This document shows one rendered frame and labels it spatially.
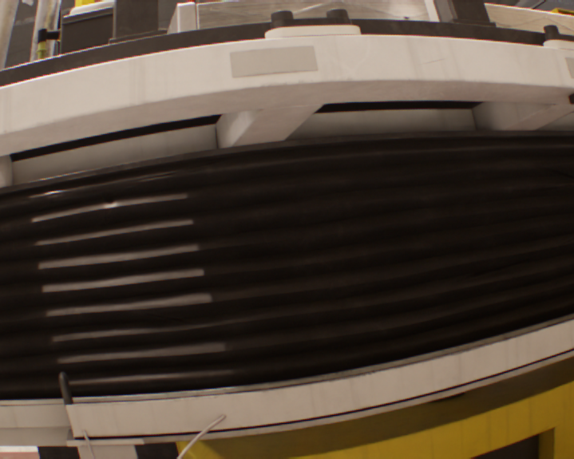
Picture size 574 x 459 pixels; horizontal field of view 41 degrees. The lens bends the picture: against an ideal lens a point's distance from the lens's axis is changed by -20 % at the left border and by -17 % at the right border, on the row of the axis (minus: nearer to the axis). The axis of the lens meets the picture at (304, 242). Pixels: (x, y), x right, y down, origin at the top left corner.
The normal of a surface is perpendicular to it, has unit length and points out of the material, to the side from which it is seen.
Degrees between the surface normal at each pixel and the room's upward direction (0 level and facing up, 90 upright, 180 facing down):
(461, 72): 90
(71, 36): 90
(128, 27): 90
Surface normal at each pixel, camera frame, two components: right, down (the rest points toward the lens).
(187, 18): 0.25, -0.11
